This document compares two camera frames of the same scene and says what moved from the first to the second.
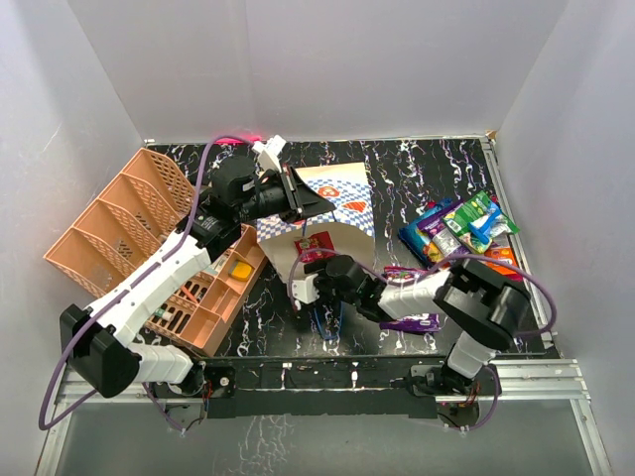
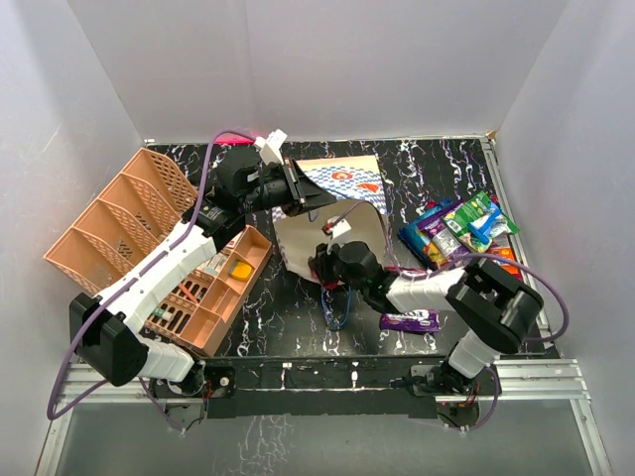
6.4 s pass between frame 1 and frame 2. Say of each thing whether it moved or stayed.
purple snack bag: stayed
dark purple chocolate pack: stayed
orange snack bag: stayed
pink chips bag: moved
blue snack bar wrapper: stayed
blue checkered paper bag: moved
